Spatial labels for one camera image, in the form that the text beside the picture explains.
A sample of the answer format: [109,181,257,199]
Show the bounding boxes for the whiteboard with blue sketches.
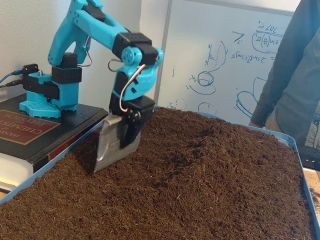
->
[152,0,296,131]

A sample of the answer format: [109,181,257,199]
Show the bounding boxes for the person's right forearm green sleeve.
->
[249,59,288,127]

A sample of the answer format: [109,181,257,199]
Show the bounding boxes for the blue usb cable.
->
[0,70,24,85]

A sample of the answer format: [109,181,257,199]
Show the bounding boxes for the person in green shirt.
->
[248,0,320,151]

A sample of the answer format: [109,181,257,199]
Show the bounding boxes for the black chemistry handbook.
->
[0,94,110,193]

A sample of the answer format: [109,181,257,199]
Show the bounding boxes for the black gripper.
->
[108,93,156,150]

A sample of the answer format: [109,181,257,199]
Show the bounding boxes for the silver tape shovel blade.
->
[93,112,142,174]

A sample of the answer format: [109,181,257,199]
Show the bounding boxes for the blue tray of soil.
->
[0,106,316,240]

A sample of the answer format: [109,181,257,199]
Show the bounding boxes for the black power cable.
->
[0,79,23,88]

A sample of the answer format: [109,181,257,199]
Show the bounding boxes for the person's right hand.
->
[248,119,266,130]

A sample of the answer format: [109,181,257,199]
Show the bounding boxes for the black motor controller box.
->
[21,64,41,81]

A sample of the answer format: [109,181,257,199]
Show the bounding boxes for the black perforated box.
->
[297,144,320,172]

